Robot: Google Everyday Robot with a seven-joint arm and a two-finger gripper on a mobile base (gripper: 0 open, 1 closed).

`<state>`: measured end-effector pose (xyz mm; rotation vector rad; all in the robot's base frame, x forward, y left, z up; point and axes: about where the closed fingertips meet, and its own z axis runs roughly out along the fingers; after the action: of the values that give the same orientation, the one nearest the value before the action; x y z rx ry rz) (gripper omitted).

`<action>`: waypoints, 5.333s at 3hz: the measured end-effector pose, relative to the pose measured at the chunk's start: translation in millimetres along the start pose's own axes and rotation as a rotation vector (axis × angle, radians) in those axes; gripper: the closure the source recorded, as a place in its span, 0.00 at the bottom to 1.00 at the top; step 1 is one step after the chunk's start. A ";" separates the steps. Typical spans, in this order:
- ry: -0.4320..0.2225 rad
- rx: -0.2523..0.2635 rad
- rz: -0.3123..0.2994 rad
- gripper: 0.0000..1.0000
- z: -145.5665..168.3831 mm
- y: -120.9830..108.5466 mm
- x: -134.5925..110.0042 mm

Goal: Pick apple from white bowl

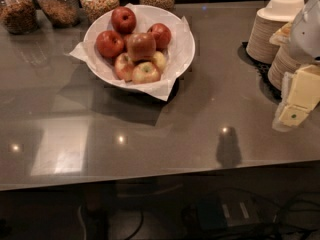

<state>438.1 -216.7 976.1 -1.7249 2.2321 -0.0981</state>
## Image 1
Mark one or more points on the red apple top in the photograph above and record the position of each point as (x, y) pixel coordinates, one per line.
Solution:
(123, 20)

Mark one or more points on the tall stack paper bowls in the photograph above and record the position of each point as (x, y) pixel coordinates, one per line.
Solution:
(267, 21)

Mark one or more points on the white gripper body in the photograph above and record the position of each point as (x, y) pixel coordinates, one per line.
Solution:
(306, 39)

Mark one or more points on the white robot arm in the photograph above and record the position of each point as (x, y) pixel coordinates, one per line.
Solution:
(304, 47)

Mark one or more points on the glass jar far left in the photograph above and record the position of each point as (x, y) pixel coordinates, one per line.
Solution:
(18, 16)

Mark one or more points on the dark box under table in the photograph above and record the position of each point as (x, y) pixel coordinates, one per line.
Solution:
(217, 212)

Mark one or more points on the red apple left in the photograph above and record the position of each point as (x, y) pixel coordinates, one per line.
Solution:
(109, 44)

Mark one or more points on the red-yellow apple front left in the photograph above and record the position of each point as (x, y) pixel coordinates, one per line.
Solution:
(124, 67)

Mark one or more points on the glass jar colourful cereal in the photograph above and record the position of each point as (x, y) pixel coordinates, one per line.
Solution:
(96, 8)

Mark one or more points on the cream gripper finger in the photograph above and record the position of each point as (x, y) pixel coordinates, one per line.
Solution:
(305, 88)
(292, 115)

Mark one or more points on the red apple right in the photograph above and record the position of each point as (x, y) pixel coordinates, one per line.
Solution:
(161, 34)

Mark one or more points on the glass jar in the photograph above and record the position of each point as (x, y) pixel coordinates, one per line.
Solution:
(61, 13)
(18, 16)

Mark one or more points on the yellow apple right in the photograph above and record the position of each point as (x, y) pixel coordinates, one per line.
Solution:
(159, 60)

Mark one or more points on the yellow-red apple front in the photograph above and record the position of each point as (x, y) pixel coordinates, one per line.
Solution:
(145, 72)

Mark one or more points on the large red-green center apple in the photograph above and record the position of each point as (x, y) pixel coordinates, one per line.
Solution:
(141, 46)

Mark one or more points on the white paper liner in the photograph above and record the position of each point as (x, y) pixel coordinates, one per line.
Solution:
(160, 87)

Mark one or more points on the white bowl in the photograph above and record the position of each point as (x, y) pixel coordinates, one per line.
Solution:
(183, 47)

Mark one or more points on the red apple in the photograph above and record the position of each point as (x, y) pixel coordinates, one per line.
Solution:
(109, 44)
(161, 34)
(123, 20)

